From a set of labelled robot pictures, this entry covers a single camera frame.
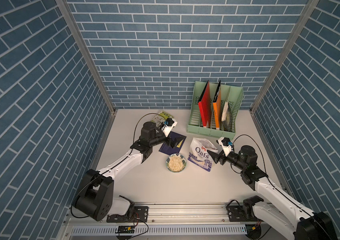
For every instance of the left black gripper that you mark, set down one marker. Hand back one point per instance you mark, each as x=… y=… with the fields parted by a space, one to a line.
x=174 y=142

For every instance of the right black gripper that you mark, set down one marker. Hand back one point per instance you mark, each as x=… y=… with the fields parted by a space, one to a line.
x=216 y=157

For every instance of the white purple oats bag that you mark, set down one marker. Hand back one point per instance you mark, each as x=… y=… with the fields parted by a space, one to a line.
x=199 y=154

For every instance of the green leaf pattern bowl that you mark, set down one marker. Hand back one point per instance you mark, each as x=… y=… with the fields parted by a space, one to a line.
x=176 y=163

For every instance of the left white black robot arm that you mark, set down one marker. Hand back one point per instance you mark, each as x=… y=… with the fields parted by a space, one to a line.
x=95 y=194

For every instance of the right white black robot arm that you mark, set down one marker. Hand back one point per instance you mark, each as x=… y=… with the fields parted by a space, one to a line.
x=272 y=205

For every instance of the dark blue book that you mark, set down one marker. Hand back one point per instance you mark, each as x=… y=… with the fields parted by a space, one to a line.
x=176 y=143

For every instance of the mint green file organizer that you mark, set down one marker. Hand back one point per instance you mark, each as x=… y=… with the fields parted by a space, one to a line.
x=234 y=95

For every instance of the green comic book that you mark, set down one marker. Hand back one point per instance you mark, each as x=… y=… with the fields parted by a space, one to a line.
x=161 y=117

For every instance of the red folder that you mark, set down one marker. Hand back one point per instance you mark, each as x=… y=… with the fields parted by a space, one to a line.
x=205 y=106

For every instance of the orange folder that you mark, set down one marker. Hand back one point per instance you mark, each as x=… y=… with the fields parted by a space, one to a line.
x=217 y=106

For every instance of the small black electronics board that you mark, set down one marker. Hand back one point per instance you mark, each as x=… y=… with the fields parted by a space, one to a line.
x=129 y=230

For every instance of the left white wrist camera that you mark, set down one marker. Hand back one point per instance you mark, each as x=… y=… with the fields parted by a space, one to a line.
x=167 y=126

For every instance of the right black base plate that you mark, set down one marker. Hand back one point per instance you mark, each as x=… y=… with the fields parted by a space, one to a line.
x=236 y=214

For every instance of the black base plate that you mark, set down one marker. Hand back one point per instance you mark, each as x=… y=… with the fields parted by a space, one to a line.
x=140 y=212
x=236 y=214

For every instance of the aluminium mounting rail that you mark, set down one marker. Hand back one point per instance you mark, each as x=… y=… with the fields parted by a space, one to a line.
x=171 y=214

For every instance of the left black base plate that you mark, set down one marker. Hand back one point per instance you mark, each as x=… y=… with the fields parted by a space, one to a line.
x=140 y=212

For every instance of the white perforated cable duct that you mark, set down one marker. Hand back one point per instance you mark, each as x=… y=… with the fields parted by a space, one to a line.
x=162 y=230

